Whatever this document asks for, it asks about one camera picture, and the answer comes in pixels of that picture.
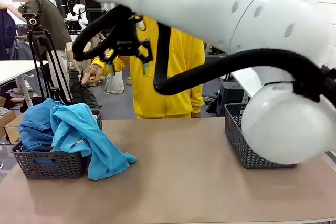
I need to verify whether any white rounded table top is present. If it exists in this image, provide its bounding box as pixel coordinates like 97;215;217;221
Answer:
230;70;263;104

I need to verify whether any dark plastic stool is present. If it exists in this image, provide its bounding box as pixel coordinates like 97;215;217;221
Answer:
216;81;244;116

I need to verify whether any grey jacket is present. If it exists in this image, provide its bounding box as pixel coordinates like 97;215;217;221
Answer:
10;39;35;61

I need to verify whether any royal blue garment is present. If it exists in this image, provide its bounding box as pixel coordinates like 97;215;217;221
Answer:
18;98;66;164

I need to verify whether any person's right forearm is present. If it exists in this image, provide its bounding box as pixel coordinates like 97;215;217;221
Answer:
90;56;131;76

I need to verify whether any white desk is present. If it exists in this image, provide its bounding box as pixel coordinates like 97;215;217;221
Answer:
0;60;49;106

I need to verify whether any navy blue jacket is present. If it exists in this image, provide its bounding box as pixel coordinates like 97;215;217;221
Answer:
0;8;17;61

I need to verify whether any black camera tripod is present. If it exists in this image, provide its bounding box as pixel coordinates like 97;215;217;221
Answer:
22;28;74;109

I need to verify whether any cardboard box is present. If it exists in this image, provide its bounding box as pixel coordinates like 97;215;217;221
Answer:
0;110;26;143

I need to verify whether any beige garment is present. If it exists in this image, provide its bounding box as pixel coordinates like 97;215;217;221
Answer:
104;73;125;94

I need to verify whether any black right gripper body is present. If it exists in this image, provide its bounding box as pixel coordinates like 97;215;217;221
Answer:
109;11;140;55

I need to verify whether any light blue garment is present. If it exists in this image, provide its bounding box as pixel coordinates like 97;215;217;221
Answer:
49;103;138;181

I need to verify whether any grey plastic lattice basket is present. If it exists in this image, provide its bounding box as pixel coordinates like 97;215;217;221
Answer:
224;102;299;169
12;108;103;180

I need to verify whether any dark clothes pile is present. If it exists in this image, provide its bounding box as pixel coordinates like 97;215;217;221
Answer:
204;90;222;114

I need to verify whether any black sleeved cable hose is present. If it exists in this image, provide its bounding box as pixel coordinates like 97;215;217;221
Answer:
153;24;336;104
71;5;137;61

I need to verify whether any person's left forearm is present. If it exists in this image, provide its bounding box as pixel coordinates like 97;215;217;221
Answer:
188;87;205;114

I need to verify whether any person in yellow hoodie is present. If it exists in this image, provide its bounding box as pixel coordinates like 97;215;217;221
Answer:
90;15;205;120

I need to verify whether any dark grey garment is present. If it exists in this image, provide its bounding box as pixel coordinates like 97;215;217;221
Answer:
68;68;102;111

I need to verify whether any person in olive shirt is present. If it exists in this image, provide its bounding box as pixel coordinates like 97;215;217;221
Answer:
0;0;82;78

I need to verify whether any person's right hand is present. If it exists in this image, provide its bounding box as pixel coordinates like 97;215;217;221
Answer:
80;66;105;86

